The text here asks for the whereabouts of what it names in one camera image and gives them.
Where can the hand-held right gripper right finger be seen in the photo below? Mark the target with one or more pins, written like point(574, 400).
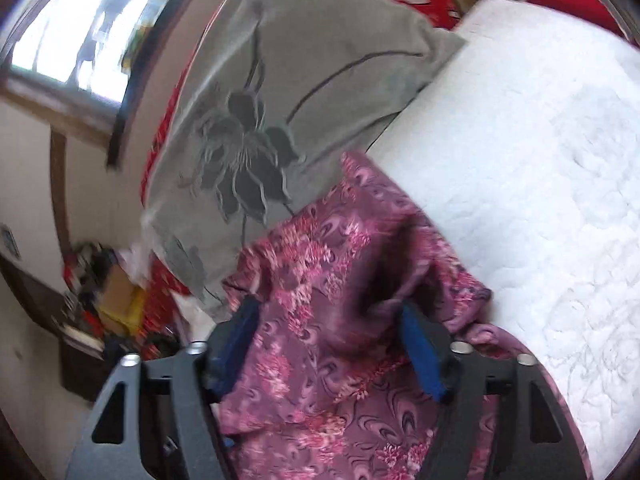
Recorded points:
point(421, 357)

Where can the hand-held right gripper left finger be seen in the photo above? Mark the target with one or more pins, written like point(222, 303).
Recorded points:
point(234, 347)

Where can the purple floral garment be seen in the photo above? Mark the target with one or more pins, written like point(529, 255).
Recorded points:
point(325, 285)

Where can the pile of mixed clothes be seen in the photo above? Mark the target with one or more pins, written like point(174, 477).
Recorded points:
point(90, 270)

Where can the yellow box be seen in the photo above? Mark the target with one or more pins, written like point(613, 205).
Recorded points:
point(132, 312)

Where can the white plastic bag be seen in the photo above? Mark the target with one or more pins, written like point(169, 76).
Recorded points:
point(137, 265)

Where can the cardboard box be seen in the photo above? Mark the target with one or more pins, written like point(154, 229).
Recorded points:
point(117, 287)

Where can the dark wooden cabinet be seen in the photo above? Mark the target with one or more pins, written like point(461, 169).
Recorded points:
point(75, 365)

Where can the white quilted bedspread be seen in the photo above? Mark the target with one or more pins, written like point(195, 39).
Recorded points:
point(525, 160)

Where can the grey flower-print pillow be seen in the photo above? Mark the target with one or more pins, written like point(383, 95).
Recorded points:
point(300, 60)

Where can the window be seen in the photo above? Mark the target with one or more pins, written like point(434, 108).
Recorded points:
point(60, 25)

